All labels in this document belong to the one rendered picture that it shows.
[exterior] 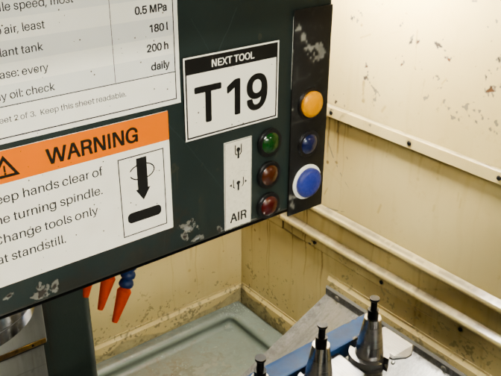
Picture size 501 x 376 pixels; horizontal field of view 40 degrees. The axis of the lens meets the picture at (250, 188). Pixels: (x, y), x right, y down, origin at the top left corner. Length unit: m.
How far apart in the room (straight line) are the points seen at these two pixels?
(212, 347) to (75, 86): 1.69
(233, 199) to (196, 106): 0.10
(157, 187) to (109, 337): 1.49
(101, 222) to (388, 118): 1.08
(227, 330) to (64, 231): 1.68
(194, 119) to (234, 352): 1.59
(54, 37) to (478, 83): 1.03
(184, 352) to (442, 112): 1.09
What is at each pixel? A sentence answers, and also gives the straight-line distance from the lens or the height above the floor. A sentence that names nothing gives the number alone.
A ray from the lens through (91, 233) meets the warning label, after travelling 0.56.
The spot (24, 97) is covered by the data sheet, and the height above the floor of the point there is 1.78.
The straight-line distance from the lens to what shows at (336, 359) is 1.12.
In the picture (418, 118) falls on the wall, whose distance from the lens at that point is 1.51.
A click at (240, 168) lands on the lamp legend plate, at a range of 0.62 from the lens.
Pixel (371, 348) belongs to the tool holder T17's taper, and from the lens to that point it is 1.10.
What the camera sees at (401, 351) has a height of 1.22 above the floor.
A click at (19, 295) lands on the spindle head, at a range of 0.56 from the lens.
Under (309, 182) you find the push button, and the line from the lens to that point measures 0.67.
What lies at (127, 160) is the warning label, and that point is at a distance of 0.55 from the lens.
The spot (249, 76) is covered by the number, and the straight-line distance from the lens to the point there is 0.59.
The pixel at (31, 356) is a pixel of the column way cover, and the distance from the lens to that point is 1.44.
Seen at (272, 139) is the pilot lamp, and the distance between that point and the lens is 0.62.
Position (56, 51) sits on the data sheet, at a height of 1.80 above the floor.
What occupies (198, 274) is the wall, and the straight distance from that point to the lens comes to 2.12.
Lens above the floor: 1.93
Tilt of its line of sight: 26 degrees down
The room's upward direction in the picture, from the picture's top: straight up
